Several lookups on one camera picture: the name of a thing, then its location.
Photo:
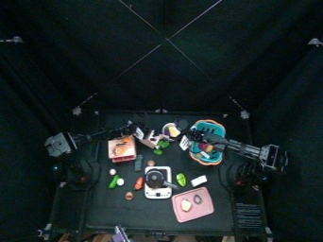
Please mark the grey frame bracket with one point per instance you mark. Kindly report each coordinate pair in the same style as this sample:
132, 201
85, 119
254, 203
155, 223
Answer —
16, 40
76, 110
160, 110
314, 41
244, 114

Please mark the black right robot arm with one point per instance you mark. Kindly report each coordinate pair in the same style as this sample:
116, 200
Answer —
243, 148

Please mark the teal basket with orange rim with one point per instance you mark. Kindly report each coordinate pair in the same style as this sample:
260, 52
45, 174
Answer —
213, 127

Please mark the yellow toy food piece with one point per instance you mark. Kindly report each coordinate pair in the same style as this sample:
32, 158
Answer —
173, 131

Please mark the small green toy piece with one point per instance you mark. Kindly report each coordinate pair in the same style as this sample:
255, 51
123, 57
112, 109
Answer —
157, 152

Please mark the red box under board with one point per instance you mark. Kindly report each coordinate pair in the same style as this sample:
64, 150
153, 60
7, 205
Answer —
124, 159

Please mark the small brown round toy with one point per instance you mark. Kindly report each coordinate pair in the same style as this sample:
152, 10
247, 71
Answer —
151, 163

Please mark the green leafy toy vegetable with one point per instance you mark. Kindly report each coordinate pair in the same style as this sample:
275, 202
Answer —
163, 144

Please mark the purple toy food piece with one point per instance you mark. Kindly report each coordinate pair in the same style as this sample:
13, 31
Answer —
165, 132

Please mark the white text label sticker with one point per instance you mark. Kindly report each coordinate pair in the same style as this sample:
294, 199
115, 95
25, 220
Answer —
248, 214

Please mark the white wooden knife holder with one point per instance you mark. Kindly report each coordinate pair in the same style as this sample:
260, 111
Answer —
151, 140

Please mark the purple white object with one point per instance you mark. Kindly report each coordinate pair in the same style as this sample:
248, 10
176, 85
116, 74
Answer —
120, 234

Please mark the orange toy carrot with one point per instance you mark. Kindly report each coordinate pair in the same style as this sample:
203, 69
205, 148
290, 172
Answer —
139, 183

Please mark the orange box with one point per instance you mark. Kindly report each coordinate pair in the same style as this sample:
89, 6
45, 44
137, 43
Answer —
121, 147

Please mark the pink cutting board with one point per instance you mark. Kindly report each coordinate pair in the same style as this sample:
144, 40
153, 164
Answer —
203, 209

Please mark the white toy stove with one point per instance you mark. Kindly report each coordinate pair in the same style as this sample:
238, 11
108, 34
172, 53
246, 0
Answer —
159, 193

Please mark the green toy pepper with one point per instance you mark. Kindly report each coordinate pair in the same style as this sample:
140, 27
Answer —
113, 182

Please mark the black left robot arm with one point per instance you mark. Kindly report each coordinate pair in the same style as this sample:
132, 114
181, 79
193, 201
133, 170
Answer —
100, 134

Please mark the white rectangular block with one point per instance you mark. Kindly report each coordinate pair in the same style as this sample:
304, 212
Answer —
197, 181

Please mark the orange toy on board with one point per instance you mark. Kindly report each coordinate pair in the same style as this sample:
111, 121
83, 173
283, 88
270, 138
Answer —
125, 139

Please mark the pale yellow toy slice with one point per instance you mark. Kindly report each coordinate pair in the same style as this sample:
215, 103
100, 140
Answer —
185, 205

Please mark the white toy egg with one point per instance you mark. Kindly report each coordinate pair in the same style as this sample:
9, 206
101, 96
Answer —
112, 171
120, 181

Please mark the brown toy mushroom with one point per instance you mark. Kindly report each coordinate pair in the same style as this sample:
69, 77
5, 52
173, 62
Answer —
128, 196

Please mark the orange toy in basket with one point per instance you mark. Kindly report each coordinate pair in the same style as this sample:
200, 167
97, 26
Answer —
208, 148

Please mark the green toy avocado half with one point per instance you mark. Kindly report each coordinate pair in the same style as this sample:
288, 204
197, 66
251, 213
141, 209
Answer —
180, 179

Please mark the black toy frying pan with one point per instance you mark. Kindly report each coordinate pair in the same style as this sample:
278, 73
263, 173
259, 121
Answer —
155, 179

